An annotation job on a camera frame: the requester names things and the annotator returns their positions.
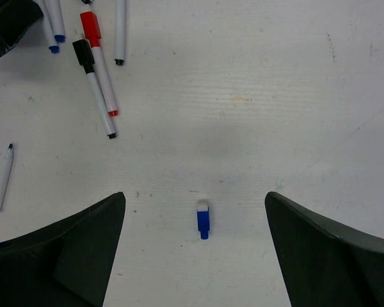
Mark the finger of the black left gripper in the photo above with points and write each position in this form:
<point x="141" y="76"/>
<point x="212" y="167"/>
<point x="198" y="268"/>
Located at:
<point x="16" y="17"/>

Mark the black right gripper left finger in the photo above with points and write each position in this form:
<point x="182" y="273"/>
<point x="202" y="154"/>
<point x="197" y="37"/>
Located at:
<point x="67" y="263"/>

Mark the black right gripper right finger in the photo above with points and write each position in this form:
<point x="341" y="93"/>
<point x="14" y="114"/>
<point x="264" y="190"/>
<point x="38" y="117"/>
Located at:
<point x="324" y="262"/>

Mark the blue marker pen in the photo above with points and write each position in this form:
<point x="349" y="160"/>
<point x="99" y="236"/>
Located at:
<point x="47" y="28"/>
<point x="55" y="13"/>

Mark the blue marker pen body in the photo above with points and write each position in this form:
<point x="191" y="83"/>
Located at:
<point x="5" y="172"/>

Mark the blue pen cap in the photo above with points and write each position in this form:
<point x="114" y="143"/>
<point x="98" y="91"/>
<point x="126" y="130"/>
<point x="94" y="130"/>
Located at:
<point x="203" y="219"/>

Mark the red marker pen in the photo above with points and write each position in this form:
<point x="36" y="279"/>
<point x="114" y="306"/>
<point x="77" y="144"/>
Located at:
<point x="92" y="33"/>

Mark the black marker beside red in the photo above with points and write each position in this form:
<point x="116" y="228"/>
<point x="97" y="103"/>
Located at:
<point x="86" y="60"/>

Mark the black marker right vertical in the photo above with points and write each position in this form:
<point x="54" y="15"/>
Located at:
<point x="120" y="32"/>

